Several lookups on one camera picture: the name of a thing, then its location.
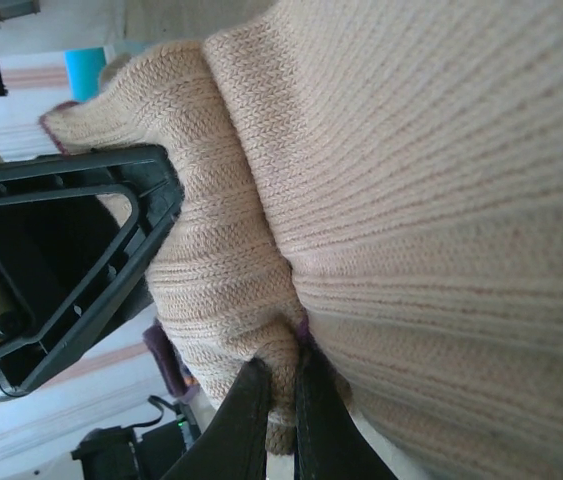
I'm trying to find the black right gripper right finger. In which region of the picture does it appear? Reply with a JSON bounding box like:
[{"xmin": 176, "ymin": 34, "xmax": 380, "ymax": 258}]
[{"xmin": 293, "ymin": 348, "xmax": 398, "ymax": 480}]

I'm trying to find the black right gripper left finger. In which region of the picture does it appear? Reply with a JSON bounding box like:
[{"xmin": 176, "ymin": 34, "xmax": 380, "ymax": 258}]
[{"xmin": 160, "ymin": 357, "xmax": 273, "ymax": 480}]

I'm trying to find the dark purple sock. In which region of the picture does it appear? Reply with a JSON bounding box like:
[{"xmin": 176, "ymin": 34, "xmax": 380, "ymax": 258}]
[{"xmin": 141, "ymin": 322, "xmax": 202, "ymax": 406}]

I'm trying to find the red item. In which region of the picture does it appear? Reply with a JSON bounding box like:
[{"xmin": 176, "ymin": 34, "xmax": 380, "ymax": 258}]
[{"xmin": 38, "ymin": 0, "xmax": 563, "ymax": 480}]

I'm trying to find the teal cylinder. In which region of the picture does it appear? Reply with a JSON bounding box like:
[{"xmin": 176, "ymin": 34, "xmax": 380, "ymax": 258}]
[{"xmin": 64, "ymin": 46, "xmax": 108, "ymax": 104}]

